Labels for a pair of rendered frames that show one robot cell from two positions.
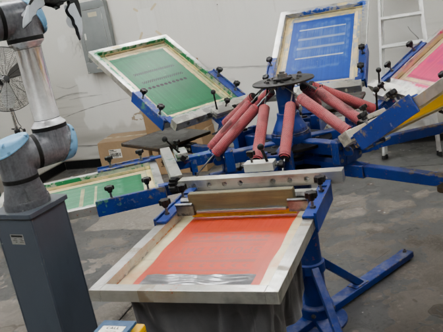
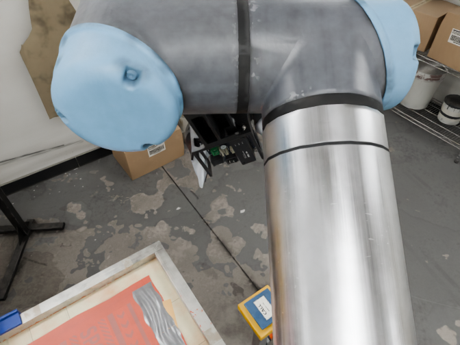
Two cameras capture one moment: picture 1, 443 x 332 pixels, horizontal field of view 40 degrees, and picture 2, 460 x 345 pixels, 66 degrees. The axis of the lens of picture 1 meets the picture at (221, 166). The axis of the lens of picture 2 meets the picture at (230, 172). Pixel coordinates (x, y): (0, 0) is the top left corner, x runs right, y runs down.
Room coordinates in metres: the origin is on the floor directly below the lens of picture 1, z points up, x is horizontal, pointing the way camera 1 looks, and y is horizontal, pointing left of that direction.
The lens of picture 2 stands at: (1.88, 0.54, 2.10)
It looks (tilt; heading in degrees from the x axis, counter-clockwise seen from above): 46 degrees down; 214
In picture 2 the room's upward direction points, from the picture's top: straight up
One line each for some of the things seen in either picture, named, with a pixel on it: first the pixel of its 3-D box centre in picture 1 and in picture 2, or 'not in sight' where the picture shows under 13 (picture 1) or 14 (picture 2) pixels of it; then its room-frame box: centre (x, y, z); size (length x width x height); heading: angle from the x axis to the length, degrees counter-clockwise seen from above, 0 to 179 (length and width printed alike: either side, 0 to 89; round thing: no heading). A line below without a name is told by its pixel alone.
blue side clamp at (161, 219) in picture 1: (177, 212); not in sight; (2.22, 0.20, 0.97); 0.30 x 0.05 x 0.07; 158
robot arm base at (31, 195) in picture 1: (24, 190); not in sight; (1.93, 0.66, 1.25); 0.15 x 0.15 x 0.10
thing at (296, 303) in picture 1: (289, 308); not in sight; (1.76, -0.13, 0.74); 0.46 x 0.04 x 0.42; 158
